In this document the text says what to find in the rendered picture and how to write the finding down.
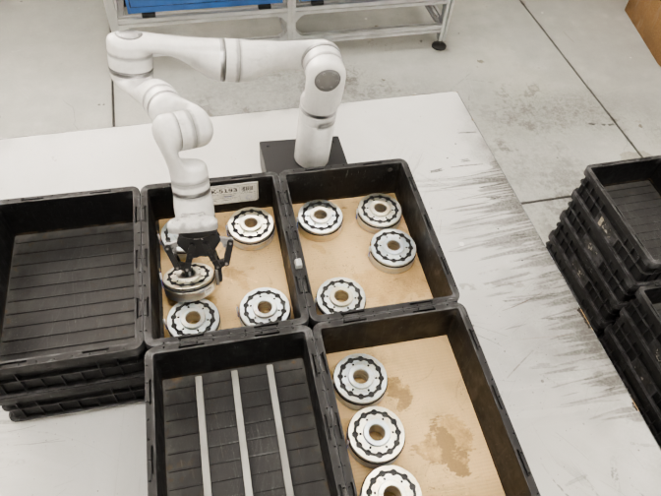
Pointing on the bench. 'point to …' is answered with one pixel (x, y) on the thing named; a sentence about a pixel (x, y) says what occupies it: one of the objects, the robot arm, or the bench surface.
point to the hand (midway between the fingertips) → (204, 277)
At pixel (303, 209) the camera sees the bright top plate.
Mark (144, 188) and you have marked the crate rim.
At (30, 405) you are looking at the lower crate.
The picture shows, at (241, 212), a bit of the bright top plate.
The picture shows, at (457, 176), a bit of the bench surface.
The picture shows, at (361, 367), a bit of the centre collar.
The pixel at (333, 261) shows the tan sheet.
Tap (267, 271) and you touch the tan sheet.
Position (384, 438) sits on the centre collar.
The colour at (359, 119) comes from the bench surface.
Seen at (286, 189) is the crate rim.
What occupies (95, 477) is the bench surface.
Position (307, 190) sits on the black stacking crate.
